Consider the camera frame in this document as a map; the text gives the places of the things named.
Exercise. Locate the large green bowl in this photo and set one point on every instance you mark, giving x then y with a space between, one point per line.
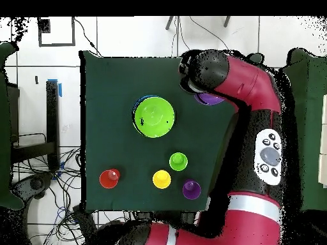
154 117

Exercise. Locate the large light blue bowl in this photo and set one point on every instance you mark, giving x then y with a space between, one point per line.
144 97

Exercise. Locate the large purple bowl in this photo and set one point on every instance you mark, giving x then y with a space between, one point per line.
208 100

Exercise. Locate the orange cup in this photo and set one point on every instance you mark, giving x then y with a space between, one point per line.
107 180

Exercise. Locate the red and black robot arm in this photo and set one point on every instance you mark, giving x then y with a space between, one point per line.
245 84

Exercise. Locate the green cup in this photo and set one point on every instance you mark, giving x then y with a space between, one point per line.
178 162

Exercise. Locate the yellow cup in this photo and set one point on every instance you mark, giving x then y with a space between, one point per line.
161 180

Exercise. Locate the purple cup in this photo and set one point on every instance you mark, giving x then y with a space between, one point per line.
191 191

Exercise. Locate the dark green tablecloth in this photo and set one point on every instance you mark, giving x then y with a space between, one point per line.
115 76

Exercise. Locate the black metal stand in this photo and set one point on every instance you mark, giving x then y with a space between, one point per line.
52 122

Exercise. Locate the black floor box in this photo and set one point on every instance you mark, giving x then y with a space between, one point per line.
84 219

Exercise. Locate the black floor stand base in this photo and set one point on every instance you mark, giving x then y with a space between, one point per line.
35 183

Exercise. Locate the small black floor marker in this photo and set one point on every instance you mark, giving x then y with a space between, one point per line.
36 80

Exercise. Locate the side table green cloth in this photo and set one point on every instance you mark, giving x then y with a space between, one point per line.
5 127
311 127

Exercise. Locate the black equipment box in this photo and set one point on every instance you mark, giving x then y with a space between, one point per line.
14 114

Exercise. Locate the camera tripod legs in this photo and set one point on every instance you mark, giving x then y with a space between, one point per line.
169 23

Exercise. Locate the gray square floor frame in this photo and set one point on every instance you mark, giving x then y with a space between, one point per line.
56 45

